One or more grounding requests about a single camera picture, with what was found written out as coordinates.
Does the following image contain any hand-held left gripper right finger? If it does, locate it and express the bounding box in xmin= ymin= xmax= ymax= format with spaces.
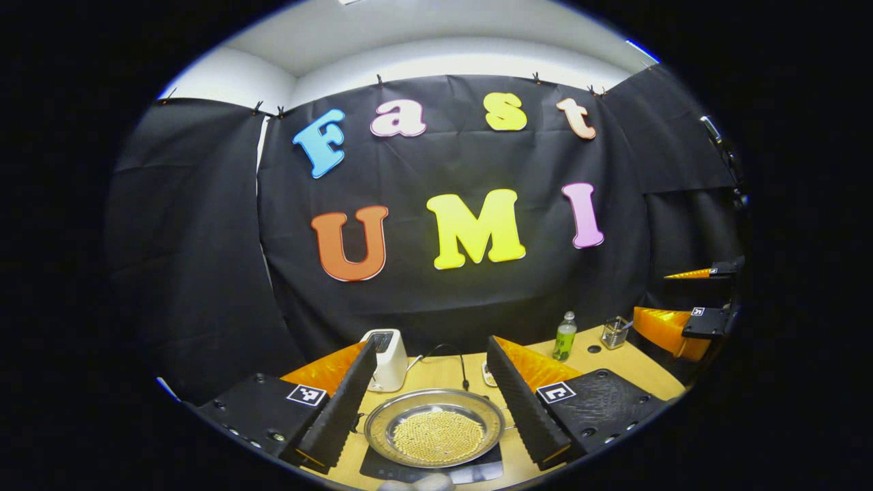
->
xmin=486 ymin=336 xmax=668 ymax=471

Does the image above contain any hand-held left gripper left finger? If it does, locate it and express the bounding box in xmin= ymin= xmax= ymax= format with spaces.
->
xmin=198 ymin=340 xmax=378 ymax=471

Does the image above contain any steel pot with black handle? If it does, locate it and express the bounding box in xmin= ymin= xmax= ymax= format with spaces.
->
xmin=351 ymin=389 xmax=512 ymax=469

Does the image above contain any black induction cooktop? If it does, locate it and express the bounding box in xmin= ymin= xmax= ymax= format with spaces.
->
xmin=359 ymin=436 xmax=504 ymax=485

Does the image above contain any pile of yellow soybeans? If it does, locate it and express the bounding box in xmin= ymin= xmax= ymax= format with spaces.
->
xmin=394 ymin=411 xmax=485 ymax=461

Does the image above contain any white toaster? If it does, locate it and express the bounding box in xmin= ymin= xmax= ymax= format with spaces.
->
xmin=359 ymin=329 xmax=409 ymax=393

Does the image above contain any green drink bottle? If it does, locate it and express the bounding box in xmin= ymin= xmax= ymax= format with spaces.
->
xmin=552 ymin=312 xmax=578 ymax=362

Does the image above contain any row of black cloth clips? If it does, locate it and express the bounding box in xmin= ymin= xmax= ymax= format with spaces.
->
xmin=160 ymin=61 xmax=652 ymax=118

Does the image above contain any wire mesh utensil holder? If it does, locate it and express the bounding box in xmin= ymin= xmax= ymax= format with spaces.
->
xmin=602 ymin=316 xmax=634 ymax=351

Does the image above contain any black power cable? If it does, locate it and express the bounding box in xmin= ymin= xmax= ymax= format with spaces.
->
xmin=419 ymin=344 xmax=471 ymax=391

